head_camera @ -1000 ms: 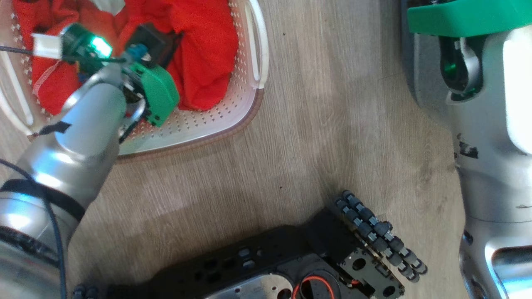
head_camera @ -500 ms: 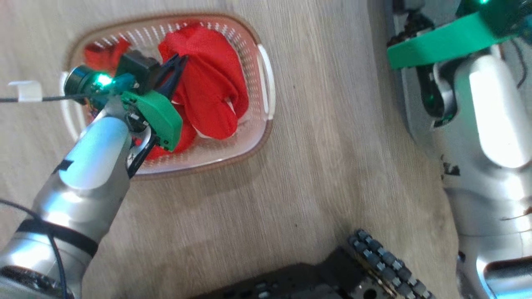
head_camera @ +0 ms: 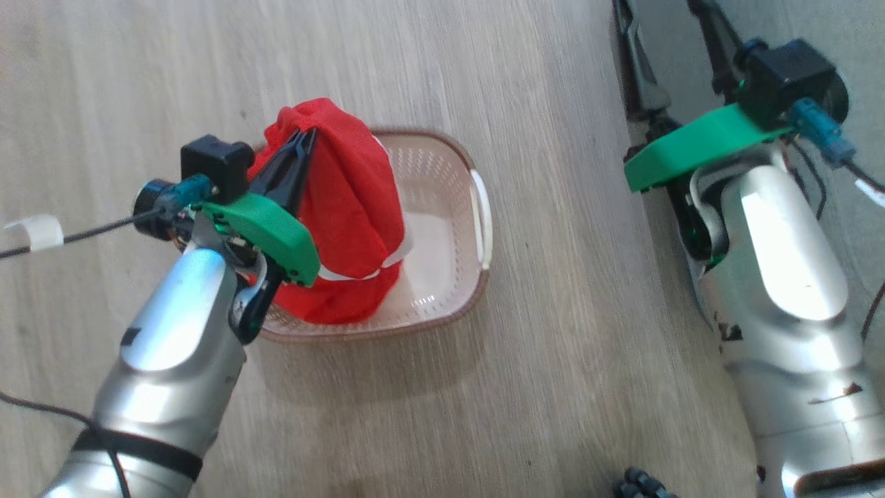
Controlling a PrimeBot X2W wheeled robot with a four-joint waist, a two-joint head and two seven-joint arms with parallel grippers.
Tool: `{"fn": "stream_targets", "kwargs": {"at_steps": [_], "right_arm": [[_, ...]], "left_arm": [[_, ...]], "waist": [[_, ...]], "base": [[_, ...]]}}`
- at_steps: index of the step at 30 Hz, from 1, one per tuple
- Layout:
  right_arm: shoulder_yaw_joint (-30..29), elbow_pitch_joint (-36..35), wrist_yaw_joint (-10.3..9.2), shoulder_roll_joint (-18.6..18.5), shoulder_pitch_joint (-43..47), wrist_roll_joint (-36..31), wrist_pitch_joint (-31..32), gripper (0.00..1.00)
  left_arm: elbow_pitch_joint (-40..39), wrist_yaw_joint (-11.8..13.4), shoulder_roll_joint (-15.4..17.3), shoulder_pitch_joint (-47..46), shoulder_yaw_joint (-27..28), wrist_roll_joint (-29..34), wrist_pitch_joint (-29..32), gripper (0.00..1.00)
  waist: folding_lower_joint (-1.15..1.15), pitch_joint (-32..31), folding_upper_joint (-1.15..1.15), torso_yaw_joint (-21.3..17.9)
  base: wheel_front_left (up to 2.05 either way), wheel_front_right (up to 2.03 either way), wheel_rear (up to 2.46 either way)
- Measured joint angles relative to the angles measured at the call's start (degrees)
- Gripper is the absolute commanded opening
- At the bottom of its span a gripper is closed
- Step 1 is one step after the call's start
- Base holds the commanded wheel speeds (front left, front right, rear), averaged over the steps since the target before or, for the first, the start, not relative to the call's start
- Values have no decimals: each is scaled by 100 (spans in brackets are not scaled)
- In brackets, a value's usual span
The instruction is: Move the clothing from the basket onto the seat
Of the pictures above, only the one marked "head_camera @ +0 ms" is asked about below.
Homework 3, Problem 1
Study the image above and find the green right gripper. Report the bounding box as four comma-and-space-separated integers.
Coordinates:
611, 0, 796, 269

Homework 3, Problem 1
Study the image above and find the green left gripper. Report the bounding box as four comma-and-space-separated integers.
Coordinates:
190, 127, 322, 347

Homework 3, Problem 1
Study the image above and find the red clothing with white trim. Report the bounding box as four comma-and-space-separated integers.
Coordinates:
247, 97, 407, 326

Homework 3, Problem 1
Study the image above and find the beige perforated laundry basket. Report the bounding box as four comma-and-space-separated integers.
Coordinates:
257, 127, 494, 344

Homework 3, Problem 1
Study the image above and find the grey fabric sofa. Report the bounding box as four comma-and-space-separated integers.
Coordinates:
619, 0, 885, 347

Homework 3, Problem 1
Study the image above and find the white tape tab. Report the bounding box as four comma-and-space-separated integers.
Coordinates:
3, 214, 65, 252

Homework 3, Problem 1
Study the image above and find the teal left camera connector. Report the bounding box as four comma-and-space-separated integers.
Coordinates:
133, 174, 214, 241

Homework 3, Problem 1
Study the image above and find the teal camera connector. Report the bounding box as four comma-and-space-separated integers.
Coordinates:
790, 98, 858, 168
133, 174, 214, 241

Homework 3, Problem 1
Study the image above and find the teal right camera connector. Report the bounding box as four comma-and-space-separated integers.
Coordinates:
790, 98, 858, 168

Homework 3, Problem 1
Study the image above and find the thin black left camera cable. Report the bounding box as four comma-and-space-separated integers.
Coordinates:
0, 210, 161, 261

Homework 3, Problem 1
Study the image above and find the thin black camera cable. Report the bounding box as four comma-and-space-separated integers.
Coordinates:
838, 158, 885, 210
0, 210, 161, 261

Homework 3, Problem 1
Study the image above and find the thin black right camera cable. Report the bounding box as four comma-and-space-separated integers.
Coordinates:
838, 158, 885, 210

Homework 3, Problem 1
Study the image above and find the black strap on arm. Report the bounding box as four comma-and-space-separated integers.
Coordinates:
72, 429, 205, 483

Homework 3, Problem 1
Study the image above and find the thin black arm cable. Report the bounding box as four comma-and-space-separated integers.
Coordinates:
0, 390, 133, 498

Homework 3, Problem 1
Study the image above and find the black corrugated cable conduit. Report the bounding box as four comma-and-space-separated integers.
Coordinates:
611, 466, 678, 498

